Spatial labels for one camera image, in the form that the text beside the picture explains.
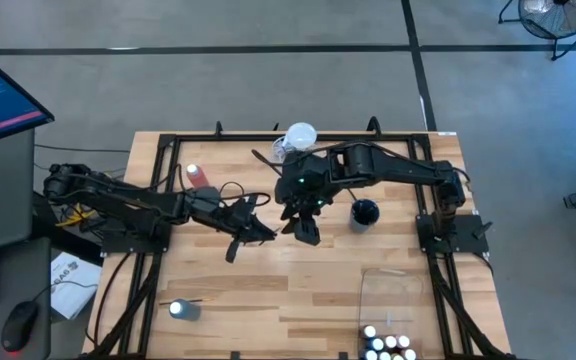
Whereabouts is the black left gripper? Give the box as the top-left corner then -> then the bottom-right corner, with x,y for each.
215,193 -> 278,265

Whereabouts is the black left camera cable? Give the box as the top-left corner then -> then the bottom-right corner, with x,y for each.
217,180 -> 273,207

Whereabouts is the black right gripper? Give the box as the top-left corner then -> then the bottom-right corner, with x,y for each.
273,149 -> 342,246

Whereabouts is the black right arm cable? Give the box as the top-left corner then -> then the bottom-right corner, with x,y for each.
250,147 -> 289,177

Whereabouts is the white paper booklet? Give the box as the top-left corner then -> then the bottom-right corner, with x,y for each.
50,251 -> 103,321

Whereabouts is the white mushroom lamp metal base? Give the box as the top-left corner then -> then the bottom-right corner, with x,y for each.
283,121 -> 318,151

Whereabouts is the clear plastic bin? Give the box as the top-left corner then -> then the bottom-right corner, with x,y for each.
357,267 -> 427,360

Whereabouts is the black computer mouse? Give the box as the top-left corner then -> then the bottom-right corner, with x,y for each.
0,299 -> 40,353

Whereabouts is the yellow cable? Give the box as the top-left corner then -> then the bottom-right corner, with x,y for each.
55,204 -> 94,229

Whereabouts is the black aluminium table frame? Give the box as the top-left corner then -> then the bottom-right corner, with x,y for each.
82,119 -> 514,360

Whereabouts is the grey-blue plastic cup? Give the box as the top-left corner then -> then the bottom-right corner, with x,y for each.
350,198 -> 381,234

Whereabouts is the tall grey-blue paint bottle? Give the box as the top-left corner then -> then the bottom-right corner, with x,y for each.
168,298 -> 202,322

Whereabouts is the tall red paint bottle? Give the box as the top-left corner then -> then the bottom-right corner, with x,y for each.
185,163 -> 210,190

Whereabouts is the black floor fan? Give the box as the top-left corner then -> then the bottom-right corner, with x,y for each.
497,0 -> 576,62

